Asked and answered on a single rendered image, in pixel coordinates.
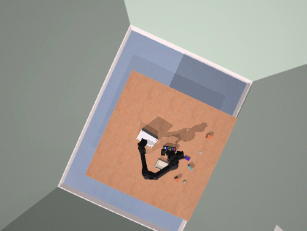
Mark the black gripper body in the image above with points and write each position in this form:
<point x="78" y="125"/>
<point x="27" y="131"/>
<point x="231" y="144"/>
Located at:
<point x="163" y="152"/>

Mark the cream shallow tray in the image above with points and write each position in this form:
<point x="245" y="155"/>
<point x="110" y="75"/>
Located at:
<point x="160" y="164"/>

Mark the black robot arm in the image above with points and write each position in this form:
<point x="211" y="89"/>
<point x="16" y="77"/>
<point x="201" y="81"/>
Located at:
<point x="173" y="161"/>

